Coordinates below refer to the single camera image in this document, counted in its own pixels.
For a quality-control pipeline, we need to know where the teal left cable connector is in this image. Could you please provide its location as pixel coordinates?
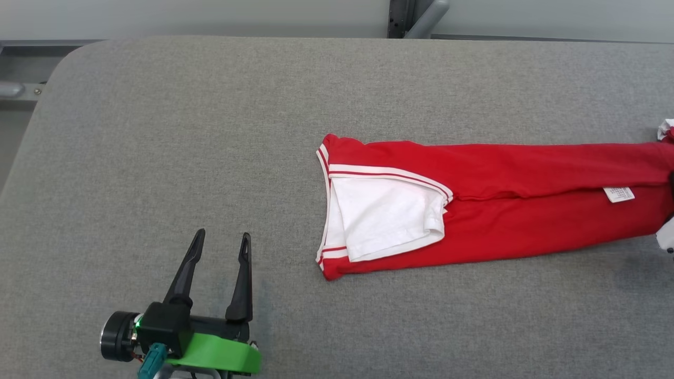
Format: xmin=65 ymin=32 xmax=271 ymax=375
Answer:
xmin=137 ymin=342 xmax=169 ymax=379

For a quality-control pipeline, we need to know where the red white jersey shirt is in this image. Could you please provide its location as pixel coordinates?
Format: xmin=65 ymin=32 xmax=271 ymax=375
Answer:
xmin=316 ymin=133 xmax=674 ymax=281

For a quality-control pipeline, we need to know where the round black left gripper motor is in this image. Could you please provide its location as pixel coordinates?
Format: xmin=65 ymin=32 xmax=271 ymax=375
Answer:
xmin=100 ymin=311 xmax=142 ymax=363

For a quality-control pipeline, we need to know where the dark partition base rail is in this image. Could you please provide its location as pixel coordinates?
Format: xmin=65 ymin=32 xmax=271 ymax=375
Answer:
xmin=0 ymin=39 xmax=101 ymax=58
xmin=431 ymin=34 xmax=674 ymax=44

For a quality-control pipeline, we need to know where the grey rounded partition foot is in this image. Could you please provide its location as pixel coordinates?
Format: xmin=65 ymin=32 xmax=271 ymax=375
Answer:
xmin=404 ymin=0 xmax=450 ymax=39

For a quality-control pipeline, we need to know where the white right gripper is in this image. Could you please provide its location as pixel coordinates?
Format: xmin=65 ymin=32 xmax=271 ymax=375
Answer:
xmin=656 ymin=213 xmax=674 ymax=255

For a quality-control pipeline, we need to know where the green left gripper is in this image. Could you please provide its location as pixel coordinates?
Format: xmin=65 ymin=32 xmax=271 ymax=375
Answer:
xmin=162 ymin=228 xmax=263 ymax=377

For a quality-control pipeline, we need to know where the grey tubular partition leg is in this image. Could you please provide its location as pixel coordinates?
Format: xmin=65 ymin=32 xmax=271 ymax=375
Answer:
xmin=0 ymin=81 xmax=45 ymax=101

